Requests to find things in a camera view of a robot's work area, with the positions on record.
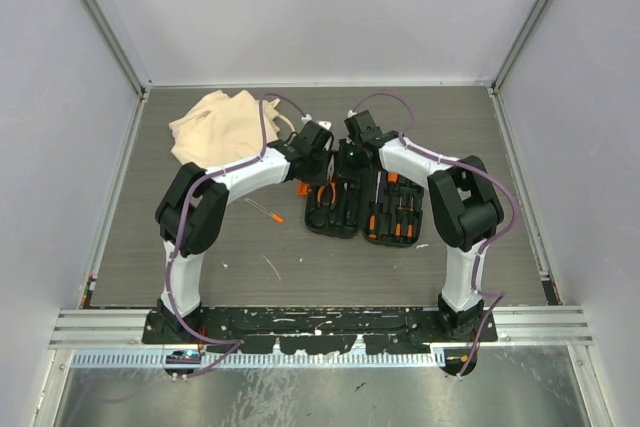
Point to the small orange black screwdriver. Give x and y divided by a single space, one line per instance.
398 219

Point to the black plastic tool case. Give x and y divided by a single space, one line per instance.
329 222

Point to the orange black needle-nose pliers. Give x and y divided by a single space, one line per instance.
326 196

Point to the thin orange-tip screwdriver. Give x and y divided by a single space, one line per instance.
264 210

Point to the thin orange tip screwdriver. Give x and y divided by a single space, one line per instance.
372 225

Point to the large orange handle screwdriver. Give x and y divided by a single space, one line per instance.
392 179

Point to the beige cloth bag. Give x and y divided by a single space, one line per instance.
221 129

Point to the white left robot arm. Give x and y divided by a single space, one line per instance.
191 213

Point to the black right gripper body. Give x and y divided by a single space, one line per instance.
350 166

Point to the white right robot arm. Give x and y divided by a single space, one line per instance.
465 208

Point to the aluminium front rail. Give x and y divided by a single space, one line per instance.
515 326

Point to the perforated cable tray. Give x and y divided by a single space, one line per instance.
167 358

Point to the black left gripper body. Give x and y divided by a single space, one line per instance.
317 173

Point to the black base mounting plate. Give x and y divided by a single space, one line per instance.
261 330

